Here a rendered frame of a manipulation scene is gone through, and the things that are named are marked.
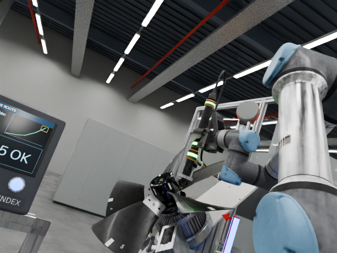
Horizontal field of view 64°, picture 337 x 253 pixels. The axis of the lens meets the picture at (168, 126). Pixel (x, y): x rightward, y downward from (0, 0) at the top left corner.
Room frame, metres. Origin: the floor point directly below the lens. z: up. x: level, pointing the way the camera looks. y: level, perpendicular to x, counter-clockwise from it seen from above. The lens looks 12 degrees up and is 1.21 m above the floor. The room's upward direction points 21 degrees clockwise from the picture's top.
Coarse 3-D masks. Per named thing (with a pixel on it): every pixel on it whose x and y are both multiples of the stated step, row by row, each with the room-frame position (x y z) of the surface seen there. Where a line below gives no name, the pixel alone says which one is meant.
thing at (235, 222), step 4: (236, 220) 0.84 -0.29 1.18; (232, 224) 0.84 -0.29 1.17; (236, 224) 0.84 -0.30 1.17; (232, 228) 0.83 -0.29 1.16; (236, 228) 0.84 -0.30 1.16; (232, 232) 0.84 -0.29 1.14; (232, 236) 0.84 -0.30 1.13; (228, 240) 0.83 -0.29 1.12; (232, 240) 0.84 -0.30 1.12; (228, 244) 0.84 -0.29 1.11; (228, 248) 0.84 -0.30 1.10; (224, 252) 0.83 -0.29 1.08; (228, 252) 0.84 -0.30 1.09
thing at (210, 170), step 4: (224, 160) 1.13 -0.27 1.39; (212, 164) 1.15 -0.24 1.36; (216, 164) 1.16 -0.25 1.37; (220, 164) 1.19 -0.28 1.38; (204, 168) 1.17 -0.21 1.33; (208, 168) 1.19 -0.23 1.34; (212, 168) 1.21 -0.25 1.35; (216, 168) 1.23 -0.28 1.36; (220, 168) 1.25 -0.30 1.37; (196, 172) 1.20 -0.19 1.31; (200, 172) 1.21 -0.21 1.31; (204, 172) 1.22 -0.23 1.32; (208, 172) 1.24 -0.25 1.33; (212, 172) 1.26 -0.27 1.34; (216, 172) 1.28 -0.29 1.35; (192, 176) 1.22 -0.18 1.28; (196, 176) 1.24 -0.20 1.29; (200, 176) 1.25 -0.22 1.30; (204, 176) 1.27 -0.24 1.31; (208, 176) 1.28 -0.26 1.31; (196, 180) 1.27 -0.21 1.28; (200, 180) 1.29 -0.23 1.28
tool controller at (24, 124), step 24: (0, 96) 0.49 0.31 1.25; (0, 120) 0.49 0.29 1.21; (24, 120) 0.51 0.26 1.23; (48, 120) 0.53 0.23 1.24; (0, 144) 0.49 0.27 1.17; (24, 144) 0.51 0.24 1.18; (48, 144) 0.53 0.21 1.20; (0, 168) 0.49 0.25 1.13; (24, 168) 0.51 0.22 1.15; (0, 192) 0.49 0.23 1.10; (24, 192) 0.51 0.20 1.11
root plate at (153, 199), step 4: (148, 196) 1.20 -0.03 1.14; (152, 196) 1.21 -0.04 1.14; (144, 200) 1.19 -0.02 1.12; (148, 200) 1.19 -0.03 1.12; (152, 200) 1.20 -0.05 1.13; (156, 200) 1.20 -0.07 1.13; (148, 204) 1.18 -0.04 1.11; (156, 204) 1.19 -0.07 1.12; (160, 204) 1.19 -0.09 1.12; (152, 208) 1.17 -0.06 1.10; (156, 208) 1.18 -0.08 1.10; (160, 208) 1.18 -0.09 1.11; (164, 208) 1.19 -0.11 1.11; (156, 212) 1.17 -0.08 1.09; (160, 212) 1.17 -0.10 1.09
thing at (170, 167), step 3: (180, 153) 1.43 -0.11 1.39; (177, 156) 1.44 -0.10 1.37; (174, 159) 1.46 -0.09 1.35; (171, 162) 1.52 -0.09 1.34; (174, 162) 1.40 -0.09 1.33; (168, 165) 1.54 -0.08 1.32; (171, 165) 1.43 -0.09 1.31; (168, 168) 1.48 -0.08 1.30; (171, 168) 1.37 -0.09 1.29; (165, 171) 1.53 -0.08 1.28; (168, 171) 1.42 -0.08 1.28; (171, 171) 1.33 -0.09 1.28
